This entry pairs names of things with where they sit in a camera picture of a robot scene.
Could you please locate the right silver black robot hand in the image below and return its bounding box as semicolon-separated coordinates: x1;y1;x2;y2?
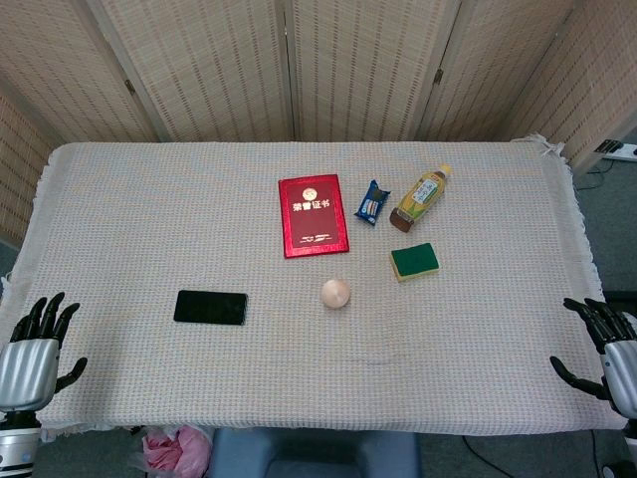
548;297;637;417

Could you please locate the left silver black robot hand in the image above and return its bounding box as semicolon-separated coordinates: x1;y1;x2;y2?
0;292;89;414

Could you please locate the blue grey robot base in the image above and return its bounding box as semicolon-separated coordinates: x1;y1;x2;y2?
211;426;422;478

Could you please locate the black smartphone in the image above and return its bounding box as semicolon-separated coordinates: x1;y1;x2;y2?
172;290;249;327

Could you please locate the pink plastic bag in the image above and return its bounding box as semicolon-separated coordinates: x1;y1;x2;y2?
132;424;214;478

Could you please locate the beige woven tablecloth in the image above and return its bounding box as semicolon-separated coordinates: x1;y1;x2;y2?
0;131;627;442

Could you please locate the white power strip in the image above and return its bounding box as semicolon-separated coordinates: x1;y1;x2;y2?
595;139;637;164

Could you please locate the green yellow sponge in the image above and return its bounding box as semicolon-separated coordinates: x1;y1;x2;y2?
390;242;441;284

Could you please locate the yellow tea bottle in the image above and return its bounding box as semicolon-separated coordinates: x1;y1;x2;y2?
388;164;453;234

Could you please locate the blue cookie snack pack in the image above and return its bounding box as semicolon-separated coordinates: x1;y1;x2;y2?
353;179;392;227

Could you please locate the round wooden ball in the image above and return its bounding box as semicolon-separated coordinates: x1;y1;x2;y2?
320;279;352;311

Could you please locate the red certificate book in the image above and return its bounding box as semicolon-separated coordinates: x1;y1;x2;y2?
278;173;350;259

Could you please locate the bamboo folding screen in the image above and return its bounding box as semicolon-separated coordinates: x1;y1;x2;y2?
0;0;637;246

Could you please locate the black floor cable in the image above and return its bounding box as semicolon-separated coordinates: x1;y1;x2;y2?
460;428;603;473

